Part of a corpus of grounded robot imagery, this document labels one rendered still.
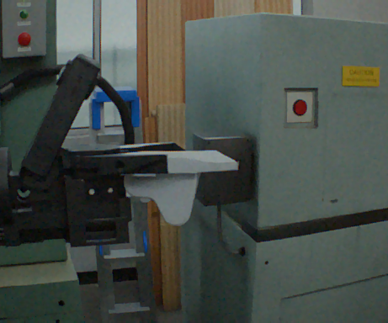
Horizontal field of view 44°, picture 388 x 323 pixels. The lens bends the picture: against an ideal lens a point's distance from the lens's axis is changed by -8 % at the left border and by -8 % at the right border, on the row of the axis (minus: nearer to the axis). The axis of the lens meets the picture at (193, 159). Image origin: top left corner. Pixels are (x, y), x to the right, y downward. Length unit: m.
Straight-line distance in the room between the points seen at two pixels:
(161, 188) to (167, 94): 2.15
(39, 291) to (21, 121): 0.40
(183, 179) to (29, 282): 0.86
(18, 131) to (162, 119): 1.30
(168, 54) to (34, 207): 2.15
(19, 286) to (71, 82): 0.84
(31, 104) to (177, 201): 0.83
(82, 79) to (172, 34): 2.14
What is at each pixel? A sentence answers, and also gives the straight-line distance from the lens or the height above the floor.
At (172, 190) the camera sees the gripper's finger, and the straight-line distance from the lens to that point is 0.41.
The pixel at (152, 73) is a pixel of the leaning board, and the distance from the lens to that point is 2.54.
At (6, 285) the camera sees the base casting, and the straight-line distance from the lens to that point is 1.22.
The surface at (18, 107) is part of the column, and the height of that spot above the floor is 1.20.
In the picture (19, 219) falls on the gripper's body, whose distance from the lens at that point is 0.45.
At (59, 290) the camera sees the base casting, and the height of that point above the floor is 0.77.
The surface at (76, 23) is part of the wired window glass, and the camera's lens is 2.71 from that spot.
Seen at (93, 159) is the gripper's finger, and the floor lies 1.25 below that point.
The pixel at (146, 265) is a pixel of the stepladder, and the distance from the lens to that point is 2.12.
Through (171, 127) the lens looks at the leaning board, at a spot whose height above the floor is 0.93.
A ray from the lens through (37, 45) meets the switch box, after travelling 1.14.
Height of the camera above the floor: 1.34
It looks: 13 degrees down
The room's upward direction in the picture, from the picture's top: straight up
